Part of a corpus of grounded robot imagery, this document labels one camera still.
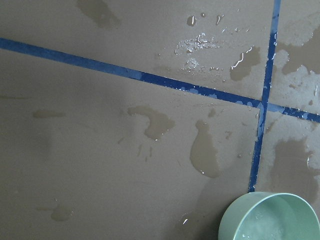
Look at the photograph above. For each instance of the mint green bowl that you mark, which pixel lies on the mint green bowl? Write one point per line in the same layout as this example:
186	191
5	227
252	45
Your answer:
269	216

